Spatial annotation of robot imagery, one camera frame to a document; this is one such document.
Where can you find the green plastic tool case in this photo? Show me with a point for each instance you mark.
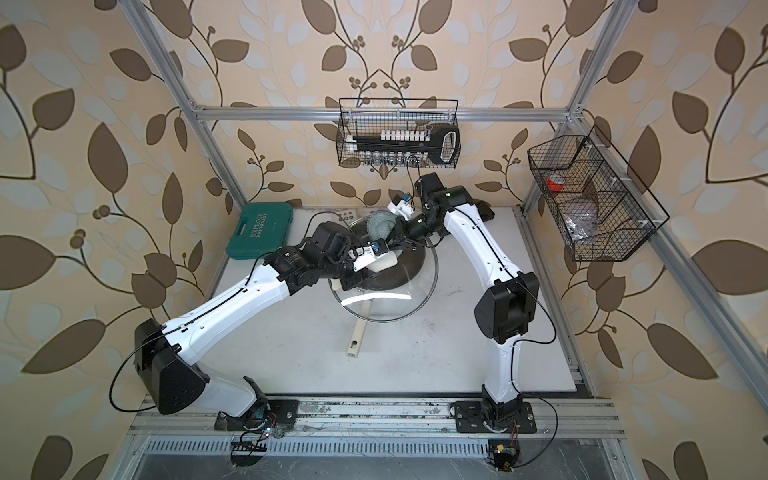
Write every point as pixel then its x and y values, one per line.
pixel 262 228

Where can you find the black wire basket back wall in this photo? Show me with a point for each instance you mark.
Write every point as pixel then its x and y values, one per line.
pixel 373 114

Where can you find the aluminium frame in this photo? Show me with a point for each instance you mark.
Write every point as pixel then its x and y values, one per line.
pixel 167 355

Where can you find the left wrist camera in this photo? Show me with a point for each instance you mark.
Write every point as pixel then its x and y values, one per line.
pixel 372 257

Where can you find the black white socket set holder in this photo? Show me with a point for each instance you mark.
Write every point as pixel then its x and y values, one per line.
pixel 433 145

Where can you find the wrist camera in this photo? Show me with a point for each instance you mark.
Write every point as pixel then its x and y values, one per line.
pixel 402 206
pixel 372 257

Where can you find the cream frying pan dark interior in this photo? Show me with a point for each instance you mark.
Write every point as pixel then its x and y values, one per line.
pixel 402 264

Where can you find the black wire basket wall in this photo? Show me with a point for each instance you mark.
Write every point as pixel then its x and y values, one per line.
pixel 629 213
pixel 373 114

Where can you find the clear plastic bag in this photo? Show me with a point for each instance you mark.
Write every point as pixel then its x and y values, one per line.
pixel 580 217

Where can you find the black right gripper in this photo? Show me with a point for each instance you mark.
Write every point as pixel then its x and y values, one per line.
pixel 401 233

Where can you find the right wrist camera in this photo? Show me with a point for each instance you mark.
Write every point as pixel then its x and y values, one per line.
pixel 402 206

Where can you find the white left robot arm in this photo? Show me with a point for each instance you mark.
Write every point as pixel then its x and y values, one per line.
pixel 168 356

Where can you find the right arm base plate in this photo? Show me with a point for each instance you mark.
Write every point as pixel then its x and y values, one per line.
pixel 484 416

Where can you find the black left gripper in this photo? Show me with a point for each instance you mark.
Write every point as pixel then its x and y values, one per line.
pixel 355 277

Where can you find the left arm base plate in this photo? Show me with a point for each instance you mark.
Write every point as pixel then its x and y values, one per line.
pixel 276 414

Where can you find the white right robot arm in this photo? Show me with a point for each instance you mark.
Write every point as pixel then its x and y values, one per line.
pixel 510 298

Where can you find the black wire basket right wall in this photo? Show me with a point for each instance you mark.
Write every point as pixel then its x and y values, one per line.
pixel 629 213

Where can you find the green waffle cloth checkered trim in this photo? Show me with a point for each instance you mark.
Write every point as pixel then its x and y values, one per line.
pixel 380 224

